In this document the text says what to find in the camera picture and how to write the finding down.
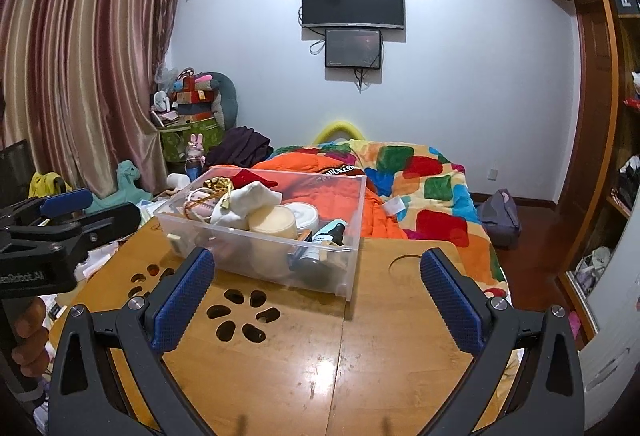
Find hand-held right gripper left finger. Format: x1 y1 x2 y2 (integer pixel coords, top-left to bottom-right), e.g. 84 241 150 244
47 247 241 436

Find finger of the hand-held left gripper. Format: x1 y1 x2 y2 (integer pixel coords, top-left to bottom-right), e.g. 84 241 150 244
10 202 142 247
0 188 93 229

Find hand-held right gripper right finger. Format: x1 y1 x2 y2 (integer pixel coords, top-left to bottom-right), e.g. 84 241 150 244
419 247 586 436

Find pink hair brush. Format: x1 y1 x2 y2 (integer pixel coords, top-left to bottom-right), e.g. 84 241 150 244
184 196 221 223

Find clear plastic storage box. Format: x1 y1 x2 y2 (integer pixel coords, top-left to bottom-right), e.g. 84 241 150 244
153 167 367 303

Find cream round jar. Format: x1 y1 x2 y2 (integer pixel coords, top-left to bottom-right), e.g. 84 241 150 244
248 205 298 241

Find white drawstring pouch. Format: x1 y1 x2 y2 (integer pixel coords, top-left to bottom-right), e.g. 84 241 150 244
210 181 283 225

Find dark small bottle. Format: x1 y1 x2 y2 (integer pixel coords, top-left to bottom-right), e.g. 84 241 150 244
290 246 326 271

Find red pouch with gold cord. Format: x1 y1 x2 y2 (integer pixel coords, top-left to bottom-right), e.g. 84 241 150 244
202 168 281 194

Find teal tube with black cap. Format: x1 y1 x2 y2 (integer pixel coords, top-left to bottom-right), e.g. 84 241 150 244
312 222 347 247

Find pale pink round jar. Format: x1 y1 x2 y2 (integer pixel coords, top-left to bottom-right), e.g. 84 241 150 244
282 202 320 231

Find person's left hand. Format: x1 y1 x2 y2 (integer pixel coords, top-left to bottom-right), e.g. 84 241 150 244
12 298 52 379

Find yellow cloth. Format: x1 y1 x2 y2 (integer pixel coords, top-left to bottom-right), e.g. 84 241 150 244
28 172 73 199

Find teal rocking horse toy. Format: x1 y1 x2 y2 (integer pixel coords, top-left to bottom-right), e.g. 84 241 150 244
95 160 151 211

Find grey bag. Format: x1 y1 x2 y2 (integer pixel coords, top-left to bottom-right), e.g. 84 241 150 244
477 188 522 249

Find green storage box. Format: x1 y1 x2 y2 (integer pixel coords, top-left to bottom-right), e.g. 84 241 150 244
159 123 223 161

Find colourful patchwork blanket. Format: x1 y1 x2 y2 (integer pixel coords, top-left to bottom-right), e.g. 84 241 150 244
272 141 511 301

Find wooden desk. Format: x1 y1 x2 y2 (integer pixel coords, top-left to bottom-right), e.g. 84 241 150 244
47 216 526 436

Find striped pink curtain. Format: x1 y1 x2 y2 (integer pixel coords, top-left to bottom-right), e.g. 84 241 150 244
0 0 183 197

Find colourful patchwork gift box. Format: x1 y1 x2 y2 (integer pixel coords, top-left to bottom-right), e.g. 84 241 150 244
170 76 216 124

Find dark purple cloth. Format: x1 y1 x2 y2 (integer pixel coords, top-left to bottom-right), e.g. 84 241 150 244
215 126 275 167

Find white cabinet door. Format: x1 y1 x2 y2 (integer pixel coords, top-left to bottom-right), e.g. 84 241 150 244
580 226 640 417

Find grey plush cushion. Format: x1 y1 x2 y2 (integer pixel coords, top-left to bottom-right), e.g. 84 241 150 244
212 72 238 129

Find orange quilt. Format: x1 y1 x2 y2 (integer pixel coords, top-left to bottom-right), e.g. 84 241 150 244
250 153 416 239

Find yellow foam arch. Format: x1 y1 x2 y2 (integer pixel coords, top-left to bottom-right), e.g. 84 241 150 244
315 119 368 145

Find wooden wardrobe shelf unit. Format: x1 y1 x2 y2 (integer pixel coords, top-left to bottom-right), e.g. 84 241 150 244
507 0 640 352

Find small black wall monitor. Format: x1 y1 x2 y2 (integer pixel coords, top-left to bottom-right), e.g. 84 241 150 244
324 28 384 69

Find black wall television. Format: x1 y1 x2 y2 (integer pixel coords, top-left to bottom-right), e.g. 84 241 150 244
301 0 405 30

